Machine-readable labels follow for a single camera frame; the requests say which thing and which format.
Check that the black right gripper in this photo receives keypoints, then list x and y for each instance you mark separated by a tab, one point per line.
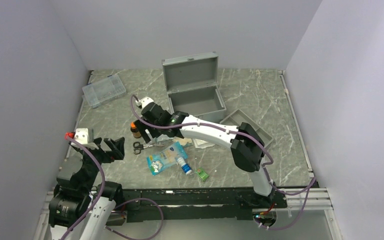
142	127

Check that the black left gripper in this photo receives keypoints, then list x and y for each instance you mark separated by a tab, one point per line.
116	146

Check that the black handled scissors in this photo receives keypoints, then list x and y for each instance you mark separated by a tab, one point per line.
139	147

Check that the brown medicine bottle orange cap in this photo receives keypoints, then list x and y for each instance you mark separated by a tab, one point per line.
134	130

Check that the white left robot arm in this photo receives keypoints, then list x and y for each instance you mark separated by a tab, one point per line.
82	199

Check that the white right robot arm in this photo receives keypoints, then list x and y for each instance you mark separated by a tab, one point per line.
247	148

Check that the grey metal medicine case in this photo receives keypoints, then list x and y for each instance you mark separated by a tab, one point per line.
191	84

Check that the beige latex gloves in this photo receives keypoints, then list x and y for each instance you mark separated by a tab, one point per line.
185	142

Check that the blue cotton swab bag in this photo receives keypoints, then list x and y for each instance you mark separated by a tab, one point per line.
166	158

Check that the white gauze bag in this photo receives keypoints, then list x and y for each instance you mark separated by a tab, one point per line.
201	144

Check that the clear plastic compartment box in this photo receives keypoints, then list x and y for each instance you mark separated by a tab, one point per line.
103	91

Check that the white blue spray bottle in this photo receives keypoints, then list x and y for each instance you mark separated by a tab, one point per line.
184	166

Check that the small green box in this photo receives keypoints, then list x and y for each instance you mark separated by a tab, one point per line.
202	174

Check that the grey plastic divider tray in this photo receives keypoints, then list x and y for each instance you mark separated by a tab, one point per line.
238	116

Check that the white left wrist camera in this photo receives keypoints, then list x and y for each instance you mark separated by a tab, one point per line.
83	136

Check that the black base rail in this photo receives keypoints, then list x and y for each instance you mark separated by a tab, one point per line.
198	203

